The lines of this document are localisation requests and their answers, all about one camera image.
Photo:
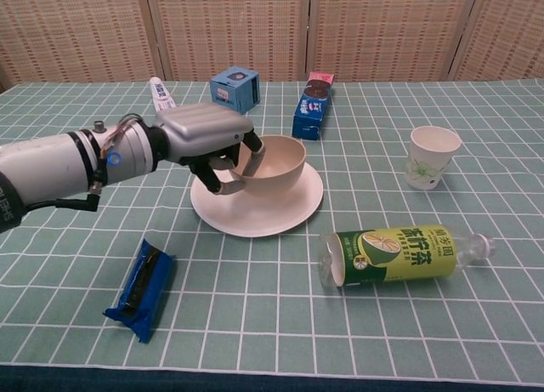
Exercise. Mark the blue cookie packet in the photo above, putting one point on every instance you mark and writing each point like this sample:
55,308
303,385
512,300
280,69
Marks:
142,290

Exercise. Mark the green checkered tablecloth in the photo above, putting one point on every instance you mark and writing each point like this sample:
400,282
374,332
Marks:
263,315

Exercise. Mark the white round plate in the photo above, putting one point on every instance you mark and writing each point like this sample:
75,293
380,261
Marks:
255,215

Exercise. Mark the blue cube carton box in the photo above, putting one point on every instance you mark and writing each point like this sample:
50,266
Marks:
229,90

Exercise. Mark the blue cookie box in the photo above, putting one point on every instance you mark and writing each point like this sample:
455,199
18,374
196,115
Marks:
310,111

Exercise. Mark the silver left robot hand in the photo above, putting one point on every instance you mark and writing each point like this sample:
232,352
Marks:
200,128

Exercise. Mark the bamboo folding screen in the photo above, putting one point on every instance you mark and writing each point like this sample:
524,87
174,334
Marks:
238,26

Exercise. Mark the green label tea bottle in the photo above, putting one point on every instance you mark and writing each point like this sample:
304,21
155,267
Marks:
399,256

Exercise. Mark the white paper cup green flower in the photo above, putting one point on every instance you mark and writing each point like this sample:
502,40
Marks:
427,162

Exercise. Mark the beige bowl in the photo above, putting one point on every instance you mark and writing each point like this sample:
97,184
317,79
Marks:
276,175

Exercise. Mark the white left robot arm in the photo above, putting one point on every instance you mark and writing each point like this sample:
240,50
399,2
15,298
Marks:
55,162

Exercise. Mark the white toothpaste tube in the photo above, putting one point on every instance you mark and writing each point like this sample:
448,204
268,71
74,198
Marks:
161,95

